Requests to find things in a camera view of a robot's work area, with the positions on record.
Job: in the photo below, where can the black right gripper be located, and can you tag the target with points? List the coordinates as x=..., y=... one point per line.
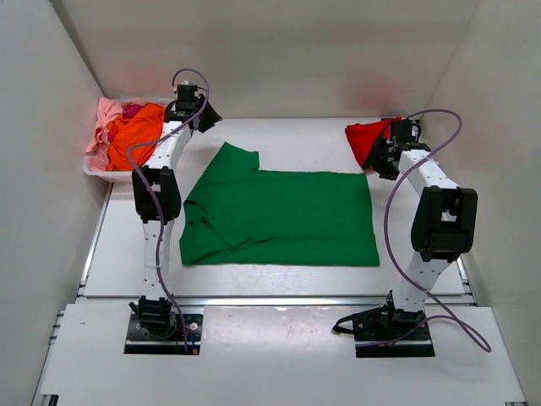
x=386, y=173

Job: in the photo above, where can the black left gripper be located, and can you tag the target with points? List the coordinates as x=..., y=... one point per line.
x=212, y=117

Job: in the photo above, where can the green t shirt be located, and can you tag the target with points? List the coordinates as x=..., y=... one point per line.
x=238, y=213

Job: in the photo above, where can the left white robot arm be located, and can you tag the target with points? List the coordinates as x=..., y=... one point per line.
x=158, y=203

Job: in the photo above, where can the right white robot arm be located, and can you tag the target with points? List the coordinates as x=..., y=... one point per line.
x=442, y=230

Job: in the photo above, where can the folded red t shirt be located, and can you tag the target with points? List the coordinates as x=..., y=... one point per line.
x=361, y=137

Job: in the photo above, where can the magenta t shirt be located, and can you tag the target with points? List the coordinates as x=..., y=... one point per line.
x=130, y=110

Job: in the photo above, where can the orange t shirt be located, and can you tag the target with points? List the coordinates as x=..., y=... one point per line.
x=145, y=127

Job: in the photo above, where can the white plastic basket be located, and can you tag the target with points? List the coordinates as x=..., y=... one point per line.
x=140, y=153

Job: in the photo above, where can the pink t shirt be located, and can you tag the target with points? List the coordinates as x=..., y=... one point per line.
x=96, y=153

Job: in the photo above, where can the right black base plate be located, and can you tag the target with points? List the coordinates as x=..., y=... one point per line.
x=377, y=335

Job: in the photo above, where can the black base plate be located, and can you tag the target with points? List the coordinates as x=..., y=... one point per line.
x=172, y=341
x=377, y=335

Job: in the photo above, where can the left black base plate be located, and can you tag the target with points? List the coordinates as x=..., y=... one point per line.
x=172, y=341

